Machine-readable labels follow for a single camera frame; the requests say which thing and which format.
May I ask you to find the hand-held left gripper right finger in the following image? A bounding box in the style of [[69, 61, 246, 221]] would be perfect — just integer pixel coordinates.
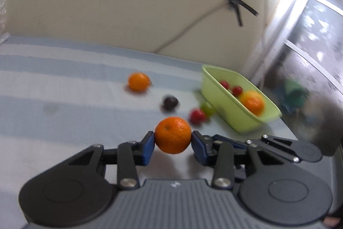
[[191, 130, 284, 189]]

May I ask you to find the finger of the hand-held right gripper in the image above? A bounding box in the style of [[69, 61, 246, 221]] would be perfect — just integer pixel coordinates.
[[261, 134, 323, 163]]

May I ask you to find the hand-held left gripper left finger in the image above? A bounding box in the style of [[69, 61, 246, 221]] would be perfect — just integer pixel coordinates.
[[68, 131, 156, 189]]

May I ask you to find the small mandarin orange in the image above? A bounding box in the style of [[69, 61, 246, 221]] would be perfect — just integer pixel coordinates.
[[155, 117, 192, 154], [128, 72, 150, 92]]

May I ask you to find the red cherry tomato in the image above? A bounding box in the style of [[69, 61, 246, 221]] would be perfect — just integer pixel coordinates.
[[190, 108, 207, 124]]

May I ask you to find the green cherry tomato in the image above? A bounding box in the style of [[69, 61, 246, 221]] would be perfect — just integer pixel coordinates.
[[201, 102, 215, 115]]

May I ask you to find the dark purple cherry tomato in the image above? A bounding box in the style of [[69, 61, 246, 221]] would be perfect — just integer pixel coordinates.
[[162, 95, 179, 112]]

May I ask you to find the light green plastic basin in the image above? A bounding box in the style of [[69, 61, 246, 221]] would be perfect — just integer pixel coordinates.
[[201, 64, 282, 134]]

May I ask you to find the large mandarin orange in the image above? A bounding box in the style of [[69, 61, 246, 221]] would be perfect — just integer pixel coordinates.
[[242, 94, 266, 115]]

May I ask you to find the green object behind glass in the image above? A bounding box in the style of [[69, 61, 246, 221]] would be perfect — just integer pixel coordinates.
[[281, 79, 308, 112]]

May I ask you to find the striped blue bedsheet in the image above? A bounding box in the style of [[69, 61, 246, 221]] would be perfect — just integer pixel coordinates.
[[0, 36, 298, 229]]

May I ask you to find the frosted patterned glass pane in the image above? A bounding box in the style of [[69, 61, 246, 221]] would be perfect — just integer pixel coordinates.
[[257, 0, 343, 154]]

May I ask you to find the black tape cross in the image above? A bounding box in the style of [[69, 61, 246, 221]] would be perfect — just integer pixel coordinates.
[[213, 0, 260, 28]]

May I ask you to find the clear plastic bag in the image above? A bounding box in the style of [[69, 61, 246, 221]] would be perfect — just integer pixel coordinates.
[[0, 0, 11, 45]]

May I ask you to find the white window frame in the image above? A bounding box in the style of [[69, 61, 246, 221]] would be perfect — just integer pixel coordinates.
[[241, 0, 317, 90]]

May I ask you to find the grey wall cable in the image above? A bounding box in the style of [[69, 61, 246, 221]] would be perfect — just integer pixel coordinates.
[[154, 1, 233, 54]]

